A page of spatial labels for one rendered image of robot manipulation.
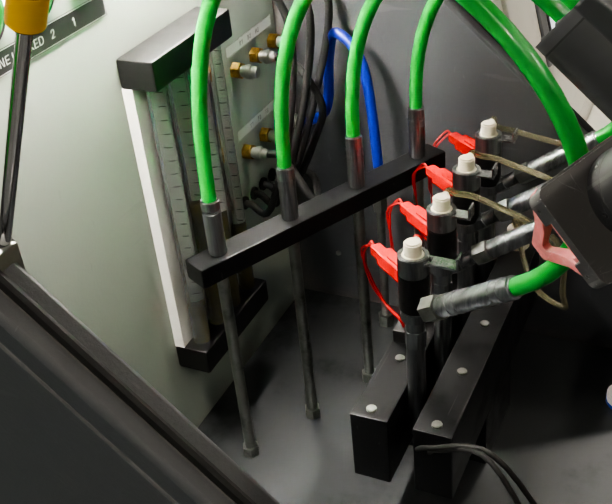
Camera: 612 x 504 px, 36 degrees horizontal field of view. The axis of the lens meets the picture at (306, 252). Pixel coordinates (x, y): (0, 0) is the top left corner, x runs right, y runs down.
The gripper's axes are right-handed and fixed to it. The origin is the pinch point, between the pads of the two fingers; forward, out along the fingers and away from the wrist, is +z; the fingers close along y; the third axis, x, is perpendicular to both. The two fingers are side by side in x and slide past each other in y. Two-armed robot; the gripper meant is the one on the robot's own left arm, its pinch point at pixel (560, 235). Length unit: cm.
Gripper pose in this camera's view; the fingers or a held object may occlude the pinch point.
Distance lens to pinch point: 64.6
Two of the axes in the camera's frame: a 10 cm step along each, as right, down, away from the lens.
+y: -7.9, 5.3, -3.1
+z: -2.0, 2.5, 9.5
